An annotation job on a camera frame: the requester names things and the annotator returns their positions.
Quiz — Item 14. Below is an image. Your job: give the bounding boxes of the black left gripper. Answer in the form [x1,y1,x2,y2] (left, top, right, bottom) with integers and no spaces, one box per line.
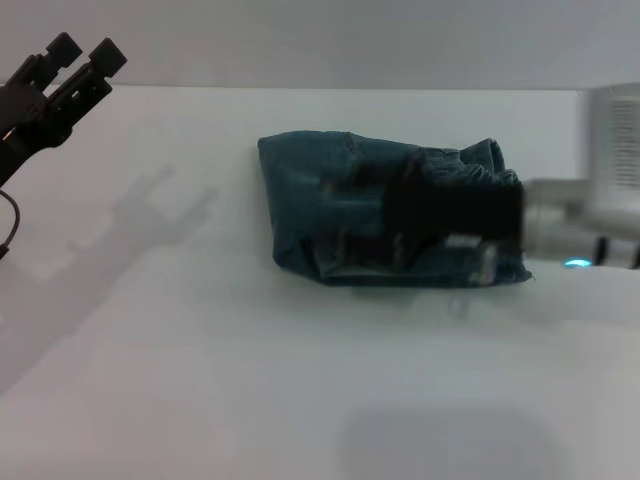
[0,31,128,188]

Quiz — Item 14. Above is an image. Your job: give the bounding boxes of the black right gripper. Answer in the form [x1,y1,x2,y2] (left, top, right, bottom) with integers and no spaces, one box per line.
[328,151,526,270]

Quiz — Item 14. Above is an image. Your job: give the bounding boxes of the blue denim cartoon-print shorts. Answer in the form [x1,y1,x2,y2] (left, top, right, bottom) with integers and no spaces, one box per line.
[256,129,534,291]

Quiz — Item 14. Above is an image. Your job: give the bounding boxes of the thin black left gripper cable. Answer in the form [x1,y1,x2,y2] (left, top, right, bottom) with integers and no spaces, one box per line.
[0,188,22,262]

